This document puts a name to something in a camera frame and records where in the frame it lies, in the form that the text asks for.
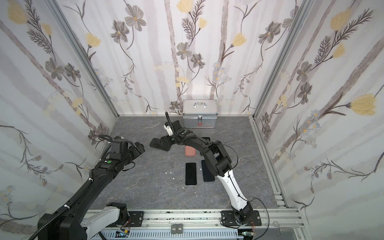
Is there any black phone with pink edge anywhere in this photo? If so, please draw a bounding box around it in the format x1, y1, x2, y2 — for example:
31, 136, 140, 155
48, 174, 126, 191
185, 163, 197, 186

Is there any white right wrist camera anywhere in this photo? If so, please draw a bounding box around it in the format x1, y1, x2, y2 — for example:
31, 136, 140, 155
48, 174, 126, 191
164, 125, 174, 137

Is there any white vented cable duct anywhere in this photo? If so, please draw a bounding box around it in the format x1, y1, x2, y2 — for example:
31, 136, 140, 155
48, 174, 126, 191
101, 229, 244, 240

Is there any silver aluminium first aid case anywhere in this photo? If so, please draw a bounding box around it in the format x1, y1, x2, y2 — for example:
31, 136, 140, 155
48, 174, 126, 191
183, 99, 218, 129

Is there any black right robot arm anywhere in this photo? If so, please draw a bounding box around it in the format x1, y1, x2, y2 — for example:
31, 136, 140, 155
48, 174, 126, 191
160, 119, 253, 225

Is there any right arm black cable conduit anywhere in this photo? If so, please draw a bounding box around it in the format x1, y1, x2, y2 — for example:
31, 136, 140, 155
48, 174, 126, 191
164, 111, 184, 142

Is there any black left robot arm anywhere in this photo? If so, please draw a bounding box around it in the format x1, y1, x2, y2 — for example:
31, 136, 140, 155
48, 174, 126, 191
30, 137, 145, 240

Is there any blue phone black screen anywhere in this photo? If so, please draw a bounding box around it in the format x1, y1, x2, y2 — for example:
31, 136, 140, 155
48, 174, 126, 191
201, 160, 215, 182

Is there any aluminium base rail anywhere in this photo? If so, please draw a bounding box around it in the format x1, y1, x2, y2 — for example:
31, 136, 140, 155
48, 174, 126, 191
84, 209, 310, 240

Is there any pink phone case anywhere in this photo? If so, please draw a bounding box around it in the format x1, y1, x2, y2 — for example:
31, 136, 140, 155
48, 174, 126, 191
185, 146, 197, 157

